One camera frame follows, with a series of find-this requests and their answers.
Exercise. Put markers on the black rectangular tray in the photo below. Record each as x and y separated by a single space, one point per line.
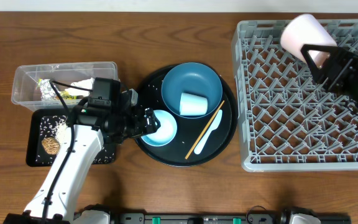
43 125

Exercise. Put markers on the round black tray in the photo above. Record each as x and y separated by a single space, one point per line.
188 130

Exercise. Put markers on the white tissue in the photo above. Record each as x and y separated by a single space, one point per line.
80 88

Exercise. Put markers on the yellow foil snack wrapper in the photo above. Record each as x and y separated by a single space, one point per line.
47 92

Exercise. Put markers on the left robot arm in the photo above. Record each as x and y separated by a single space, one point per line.
56 200

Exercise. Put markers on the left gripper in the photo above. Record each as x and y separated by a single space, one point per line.
142 125

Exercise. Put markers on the grey dishwasher rack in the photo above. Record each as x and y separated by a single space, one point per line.
286 122

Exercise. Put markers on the pink cup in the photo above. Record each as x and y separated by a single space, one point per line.
304 29

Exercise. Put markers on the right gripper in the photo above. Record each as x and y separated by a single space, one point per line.
342 65

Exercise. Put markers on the wooden chopstick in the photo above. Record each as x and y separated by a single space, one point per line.
204 130

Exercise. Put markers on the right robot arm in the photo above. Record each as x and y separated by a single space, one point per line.
350 89

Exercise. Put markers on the dark blue plate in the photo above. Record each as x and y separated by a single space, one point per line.
193 78

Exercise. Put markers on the spilled rice grains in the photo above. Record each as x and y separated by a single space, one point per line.
61 130

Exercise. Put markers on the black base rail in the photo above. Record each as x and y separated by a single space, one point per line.
255 215

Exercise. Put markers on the brown cookie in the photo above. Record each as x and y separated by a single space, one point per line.
51 145

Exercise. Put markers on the clear plastic bin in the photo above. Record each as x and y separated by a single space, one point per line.
25 90

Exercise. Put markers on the light blue bowl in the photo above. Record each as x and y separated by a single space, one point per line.
165 133

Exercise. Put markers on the white plastic knife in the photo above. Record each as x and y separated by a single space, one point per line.
214 125

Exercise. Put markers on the light blue cup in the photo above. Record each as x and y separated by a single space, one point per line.
193 105

